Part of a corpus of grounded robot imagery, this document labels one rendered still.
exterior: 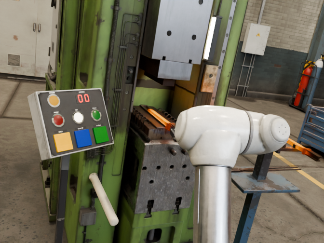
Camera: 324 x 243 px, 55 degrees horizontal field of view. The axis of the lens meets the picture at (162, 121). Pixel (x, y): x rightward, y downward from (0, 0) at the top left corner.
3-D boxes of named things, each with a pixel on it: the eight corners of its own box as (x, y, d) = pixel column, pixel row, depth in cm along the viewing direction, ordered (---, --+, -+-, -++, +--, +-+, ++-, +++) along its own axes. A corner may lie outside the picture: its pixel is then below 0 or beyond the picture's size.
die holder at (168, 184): (189, 207, 200) (204, 143, 187) (134, 214, 183) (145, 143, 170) (155, 167, 247) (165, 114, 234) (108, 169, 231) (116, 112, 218)
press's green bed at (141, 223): (176, 266, 214) (189, 207, 200) (124, 277, 197) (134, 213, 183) (146, 218, 261) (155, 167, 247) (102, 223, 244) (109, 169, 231)
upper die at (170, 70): (189, 80, 175) (193, 63, 172) (157, 77, 166) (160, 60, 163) (159, 66, 211) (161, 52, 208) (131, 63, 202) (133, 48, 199)
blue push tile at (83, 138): (92, 145, 141) (89, 129, 142) (78, 148, 136) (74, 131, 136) (90, 145, 142) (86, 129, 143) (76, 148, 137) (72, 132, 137)
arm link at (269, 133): (266, 121, 105) (228, 116, 102) (300, 108, 88) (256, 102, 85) (266, 160, 102) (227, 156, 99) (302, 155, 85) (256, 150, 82)
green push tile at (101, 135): (109, 140, 149) (106, 125, 149) (96, 143, 144) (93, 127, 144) (107, 141, 150) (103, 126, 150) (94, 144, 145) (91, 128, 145)
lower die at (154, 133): (178, 139, 185) (181, 126, 183) (147, 139, 177) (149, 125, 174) (151, 116, 221) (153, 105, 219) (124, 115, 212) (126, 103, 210)
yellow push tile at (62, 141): (73, 149, 134) (69, 131, 134) (58, 152, 128) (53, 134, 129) (71, 149, 135) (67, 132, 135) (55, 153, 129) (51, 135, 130)
